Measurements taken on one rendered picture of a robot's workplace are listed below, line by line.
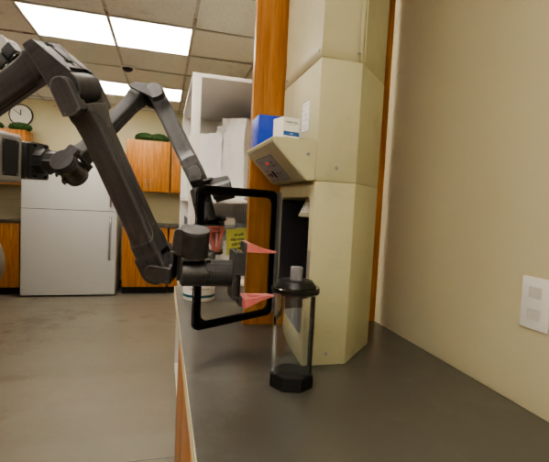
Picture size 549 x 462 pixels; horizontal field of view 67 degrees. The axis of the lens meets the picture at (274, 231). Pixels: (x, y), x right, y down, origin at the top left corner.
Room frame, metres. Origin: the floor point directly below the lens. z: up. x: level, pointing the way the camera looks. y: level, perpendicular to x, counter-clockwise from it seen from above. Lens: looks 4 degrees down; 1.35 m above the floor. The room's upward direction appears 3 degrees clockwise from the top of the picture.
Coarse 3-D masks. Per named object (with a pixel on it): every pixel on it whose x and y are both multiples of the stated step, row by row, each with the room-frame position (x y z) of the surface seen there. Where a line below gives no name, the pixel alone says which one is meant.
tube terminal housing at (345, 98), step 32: (320, 64) 1.03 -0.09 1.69; (352, 64) 1.05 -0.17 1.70; (288, 96) 1.29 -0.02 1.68; (320, 96) 1.03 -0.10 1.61; (352, 96) 1.05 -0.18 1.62; (320, 128) 1.03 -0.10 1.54; (352, 128) 1.05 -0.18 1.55; (320, 160) 1.03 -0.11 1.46; (352, 160) 1.05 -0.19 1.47; (288, 192) 1.24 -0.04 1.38; (320, 192) 1.03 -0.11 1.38; (352, 192) 1.05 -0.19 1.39; (320, 224) 1.03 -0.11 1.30; (352, 224) 1.05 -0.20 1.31; (320, 256) 1.03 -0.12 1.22; (352, 256) 1.06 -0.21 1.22; (320, 288) 1.03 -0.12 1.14; (352, 288) 1.08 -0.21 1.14; (320, 320) 1.03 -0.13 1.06; (352, 320) 1.09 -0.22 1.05; (320, 352) 1.04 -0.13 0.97; (352, 352) 1.11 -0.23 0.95
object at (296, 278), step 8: (296, 272) 0.91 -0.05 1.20; (280, 280) 0.90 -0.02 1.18; (288, 280) 0.90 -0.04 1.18; (296, 280) 0.90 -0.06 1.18; (304, 280) 0.91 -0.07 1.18; (312, 280) 0.92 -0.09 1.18; (288, 288) 0.88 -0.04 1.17; (296, 288) 0.87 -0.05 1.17; (304, 288) 0.88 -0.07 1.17; (312, 288) 0.89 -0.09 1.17
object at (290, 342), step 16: (288, 304) 0.88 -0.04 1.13; (304, 304) 0.88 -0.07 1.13; (288, 320) 0.88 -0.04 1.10; (304, 320) 0.88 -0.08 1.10; (288, 336) 0.87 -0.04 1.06; (304, 336) 0.88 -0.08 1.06; (272, 352) 0.91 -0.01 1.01; (288, 352) 0.87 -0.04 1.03; (304, 352) 0.88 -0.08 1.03; (272, 368) 0.90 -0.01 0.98; (288, 368) 0.87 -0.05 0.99; (304, 368) 0.88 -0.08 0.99
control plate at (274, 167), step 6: (270, 156) 1.10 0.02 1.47; (258, 162) 1.25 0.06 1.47; (264, 162) 1.20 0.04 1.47; (276, 162) 1.10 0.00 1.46; (264, 168) 1.25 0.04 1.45; (270, 168) 1.19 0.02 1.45; (276, 168) 1.14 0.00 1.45; (282, 174) 1.14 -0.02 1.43; (276, 180) 1.24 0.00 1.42; (282, 180) 1.18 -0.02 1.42
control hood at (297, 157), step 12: (264, 144) 1.08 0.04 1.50; (276, 144) 1.00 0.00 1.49; (288, 144) 1.01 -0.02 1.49; (300, 144) 1.01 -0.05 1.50; (312, 144) 1.02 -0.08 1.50; (252, 156) 1.26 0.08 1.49; (264, 156) 1.16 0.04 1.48; (276, 156) 1.07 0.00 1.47; (288, 156) 1.01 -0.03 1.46; (300, 156) 1.01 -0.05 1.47; (312, 156) 1.02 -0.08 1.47; (288, 168) 1.06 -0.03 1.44; (300, 168) 1.01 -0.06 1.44; (312, 168) 1.02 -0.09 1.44; (288, 180) 1.14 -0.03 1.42; (300, 180) 1.06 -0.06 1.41; (312, 180) 1.03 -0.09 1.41
